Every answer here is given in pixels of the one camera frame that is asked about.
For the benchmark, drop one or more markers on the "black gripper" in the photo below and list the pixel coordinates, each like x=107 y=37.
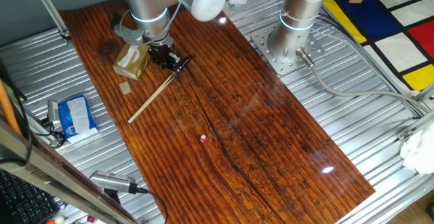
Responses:
x=161 y=52

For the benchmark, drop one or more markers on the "wooden pool cue black butt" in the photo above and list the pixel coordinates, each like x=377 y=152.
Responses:
x=152 y=97

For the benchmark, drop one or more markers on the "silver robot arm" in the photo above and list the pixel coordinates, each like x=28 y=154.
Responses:
x=149 y=3

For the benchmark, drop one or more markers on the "red white pool ball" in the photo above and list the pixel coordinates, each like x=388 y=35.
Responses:
x=203 y=138

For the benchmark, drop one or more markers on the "orange pool ball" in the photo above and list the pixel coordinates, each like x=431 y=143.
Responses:
x=51 y=222

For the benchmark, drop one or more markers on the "gold tissue pack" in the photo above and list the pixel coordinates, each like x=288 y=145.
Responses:
x=130 y=68

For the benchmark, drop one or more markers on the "small wooden cube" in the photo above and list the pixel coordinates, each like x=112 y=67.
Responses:
x=125 y=88

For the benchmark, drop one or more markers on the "blue tissue box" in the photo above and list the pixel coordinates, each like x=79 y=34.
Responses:
x=78 y=118

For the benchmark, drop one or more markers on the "small silver device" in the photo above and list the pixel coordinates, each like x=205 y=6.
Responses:
x=53 y=110

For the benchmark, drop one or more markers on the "orange pole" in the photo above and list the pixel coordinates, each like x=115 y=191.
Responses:
x=6 y=107

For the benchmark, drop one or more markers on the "black keyboard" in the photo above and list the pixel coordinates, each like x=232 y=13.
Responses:
x=20 y=200

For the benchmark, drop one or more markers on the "colourful block pattern mat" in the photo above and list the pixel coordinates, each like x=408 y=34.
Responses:
x=400 y=51

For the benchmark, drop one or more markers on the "white crumpled cloth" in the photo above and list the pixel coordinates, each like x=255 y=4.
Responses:
x=418 y=152

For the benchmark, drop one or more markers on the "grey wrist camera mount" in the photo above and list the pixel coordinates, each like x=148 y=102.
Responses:
x=130 y=35

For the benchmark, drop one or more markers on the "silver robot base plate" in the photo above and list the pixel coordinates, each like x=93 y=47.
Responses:
x=271 y=61

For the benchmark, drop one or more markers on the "silver ribbed camera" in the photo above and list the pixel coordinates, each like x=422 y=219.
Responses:
x=112 y=181

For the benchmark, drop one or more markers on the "grey metal frame post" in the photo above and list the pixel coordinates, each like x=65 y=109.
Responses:
x=47 y=6

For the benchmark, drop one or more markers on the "black camera stand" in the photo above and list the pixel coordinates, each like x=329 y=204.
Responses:
x=112 y=197

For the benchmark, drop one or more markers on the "silver metal frame beam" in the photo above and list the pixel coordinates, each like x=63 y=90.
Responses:
x=51 y=173

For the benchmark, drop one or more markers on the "metal corner bracket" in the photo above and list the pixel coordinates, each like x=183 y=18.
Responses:
x=405 y=134

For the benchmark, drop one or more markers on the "aluminium frame rail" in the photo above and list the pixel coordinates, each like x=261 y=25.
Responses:
x=424 y=120
x=425 y=93

